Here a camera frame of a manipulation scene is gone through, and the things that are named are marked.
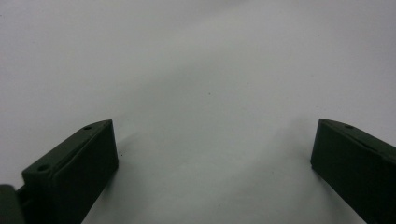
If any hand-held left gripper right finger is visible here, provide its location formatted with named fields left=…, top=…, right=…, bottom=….
left=310, top=118, right=396, bottom=224

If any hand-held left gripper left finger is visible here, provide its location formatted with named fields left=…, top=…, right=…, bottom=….
left=17, top=119, right=120, bottom=224

